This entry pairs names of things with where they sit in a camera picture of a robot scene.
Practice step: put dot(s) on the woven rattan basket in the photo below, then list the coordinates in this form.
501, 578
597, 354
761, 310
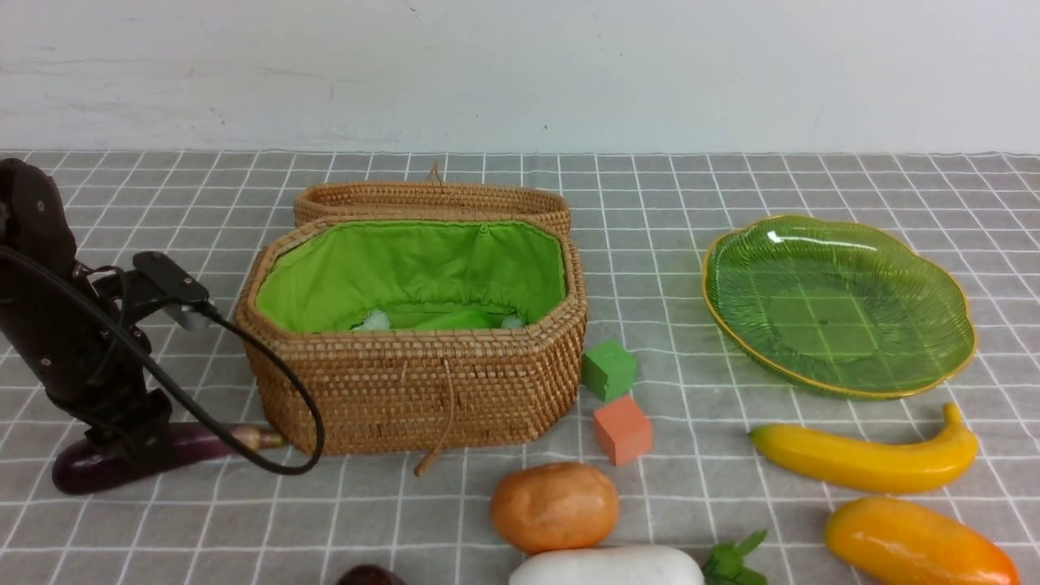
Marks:
335, 301

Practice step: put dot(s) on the green foam cube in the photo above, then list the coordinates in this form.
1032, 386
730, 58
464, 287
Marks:
609, 370

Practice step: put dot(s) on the purple eggplant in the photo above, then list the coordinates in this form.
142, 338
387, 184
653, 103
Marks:
107, 459

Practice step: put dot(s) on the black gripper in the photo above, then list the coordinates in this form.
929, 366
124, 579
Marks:
99, 380

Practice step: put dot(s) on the yellow banana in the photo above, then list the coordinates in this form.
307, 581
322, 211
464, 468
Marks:
893, 469

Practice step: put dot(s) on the brown potato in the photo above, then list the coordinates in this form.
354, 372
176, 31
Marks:
559, 505

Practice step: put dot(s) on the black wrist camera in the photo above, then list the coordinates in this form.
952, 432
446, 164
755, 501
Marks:
171, 289

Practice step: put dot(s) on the dark purple mangosteen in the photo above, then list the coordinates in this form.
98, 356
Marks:
369, 574

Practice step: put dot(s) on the woven rattan basket lid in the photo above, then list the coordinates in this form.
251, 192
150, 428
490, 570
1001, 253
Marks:
433, 196

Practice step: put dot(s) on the white radish with leaves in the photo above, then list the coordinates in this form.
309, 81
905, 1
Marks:
642, 564

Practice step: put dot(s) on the green glass leaf plate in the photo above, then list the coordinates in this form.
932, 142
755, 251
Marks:
838, 308

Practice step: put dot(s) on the orange mango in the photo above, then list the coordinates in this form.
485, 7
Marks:
899, 542

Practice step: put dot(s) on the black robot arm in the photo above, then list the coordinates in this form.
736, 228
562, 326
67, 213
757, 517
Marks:
46, 292

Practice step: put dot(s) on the grey checkered tablecloth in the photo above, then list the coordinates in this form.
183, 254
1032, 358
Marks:
643, 224

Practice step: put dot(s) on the orange foam cube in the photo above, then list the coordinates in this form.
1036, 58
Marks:
623, 431

